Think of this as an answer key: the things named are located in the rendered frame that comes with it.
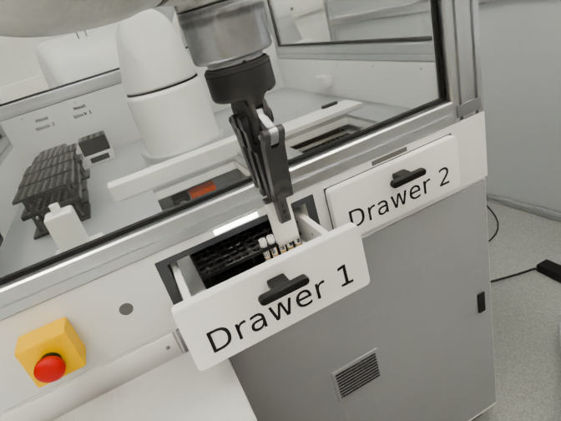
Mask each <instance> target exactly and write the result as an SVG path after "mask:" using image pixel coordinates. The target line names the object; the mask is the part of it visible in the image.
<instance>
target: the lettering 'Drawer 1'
mask: <svg viewBox="0 0 561 421"><path fill-rule="evenodd" d="M340 269H343V273H344V277H345V280H346V283H344V284H342V285H341V286H342V287H343V286H345V285H347V284H349V283H351V282H353V279H352V280H350V281H348V276H347V273H346V267H345V264H344V265H342V266H340V267H339V268H337V271H339V270H340ZM323 282H324V280H323V281H321V282H320V283H319V284H318V285H317V284H315V287H316V292H317V296H318V299H320V298H321V294H320V291H319V286H320V284H322V283H323ZM303 292H307V293H308V295H307V296H305V297H303V298H301V299H299V296H300V294H301V293H303ZM310 296H311V292H310V291H309V290H303V291H301V292H299V293H298V295H297V297H296V303H297V305H298V306H299V307H306V306H308V305H309V304H311V303H312V302H313V301H312V299H311V300H310V301H309V302H308V303H307V304H301V303H300V301H302V300H304V299H306V298H308V297H310ZM277 305H278V316H277V315H276V314H275V312H274V311H273V310H272V308H271V307H269V308H268V309H269V310H270V312H271V313H272V315H273V316H274V317H275V319H276V320H277V321H278V320H280V319H281V307H282V309H283V310H284V311H285V313H286V314H287V316H288V315H290V314H291V298H290V297H289V298H288V311H287V310H286V308H285V307H284V306H283V304H282V303H281V302H279V303H277ZM257 316H261V318H260V319H259V320H257V321H255V322H254V323H253V324H252V326H251V328H252V330H253V331H255V332H257V331H259V330H261V329H262V328H263V327H264V325H265V327H267V326H268V325H267V322H266V319H265V316H264V315H263V314H262V313H257V314H255V315H254V316H252V317H251V318H250V320H252V319H253V318H254V317H257ZM261 320H263V324H262V326H261V327H260V328H255V324H256V323H258V322H259V321H261ZM244 322H245V320H243V321H242V322H240V324H239V326H238V324H236V325H235V328H236V331H237V332H238V335H239V337H240V340H241V339H243V336H242V334H241V331H240V325H241V324H243V323H244ZM217 331H225V332H226V334H227V336H228V341H227V343H226V344H225V345H224V346H222V347H220V348H218V349H217V348H216V346H215V344H214V341H213V339H212V337H211V335H210V334H212V333H214V332H217ZM206 335H207V338H208V339H209V341H210V344H211V347H212V348H213V350H214V352H215V353H217V352H218V351H219V350H221V349H223V348H225V347H227V346H228V345H229V344H230V342H231V334H230V331H229V330H228V329H227V328H226V327H219V328H216V329H215V330H213V331H211V332H208V333H206Z"/></svg>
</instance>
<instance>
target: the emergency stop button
mask: <svg viewBox="0 0 561 421"><path fill-rule="evenodd" d="M65 372H66V363H65V361H64V360H63V359H62V358H60V357H58V356H47V357H45V358H42V359H40V360H39V361H38V362H37V363H36V365H35V367H34V371H33V374H34V377H35V378H36V379H37V380H38V381H40V382H42V383H52V382H55V381H57V380H59V379H60V378H61V377H62V376H63V375H64V374H65Z"/></svg>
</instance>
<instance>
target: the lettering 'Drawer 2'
mask: <svg viewBox="0 0 561 421"><path fill-rule="evenodd" d="M442 170H446V174H445V176H444V178H443V180H442V183H441V184H440V187H441V186H443V185H445V184H447V183H449V181H447V182H445V183H443V182H444V180H445V179H446V177H447V174H448V168H447V167H443V168H441V169H440V170H439V173H440V172H441V171H442ZM429 180H430V179H428V180H426V182H425V181H423V186H424V193H425V194H426V193H427V189H426V183H427V182H428V181H429ZM414 187H417V188H418V190H415V191H413V192H412V189H413V188H414ZM419 190H421V189H420V186H419V185H414V186H413V187H412V188H411V189H410V197H411V198H412V199H416V198H418V197H419V196H421V194H420V195H418V196H417V197H413V196H412V194H414V193H416V192H418V191H419ZM406 192H407V190H404V197H403V199H402V197H401V195H400V193H398V194H397V203H396V202H395V201H394V199H393V196H391V199H392V202H393V204H394V206H395V208H397V207H398V199H399V197H400V200H401V202H402V204H403V205H404V204H405V201H406ZM382 202H385V203H386V204H385V205H383V206H381V207H380V208H379V210H378V213H379V215H384V214H385V213H386V212H388V211H389V209H388V204H387V201H386V200H382V201H380V202H379V203H378V205H380V204H381V203H382ZM374 206H375V205H372V206H371V208H372V207H374ZM383 207H386V210H385V211H384V212H383V213H381V208H383ZM371 208H370V207H368V208H367V209H368V214H369V218H370V220H372V218H371ZM354 211H360V212H361V215H362V219H361V222H360V223H359V224H357V225H356V226H359V225H360V224H361V223H362V222H363V221H364V219H365V214H364V211H363V210H362V209H360V208H357V209H355V210H351V211H349V216H350V220H351V223H353V219H352V215H351V213H352V212H354ZM353 224H354V223H353Z"/></svg>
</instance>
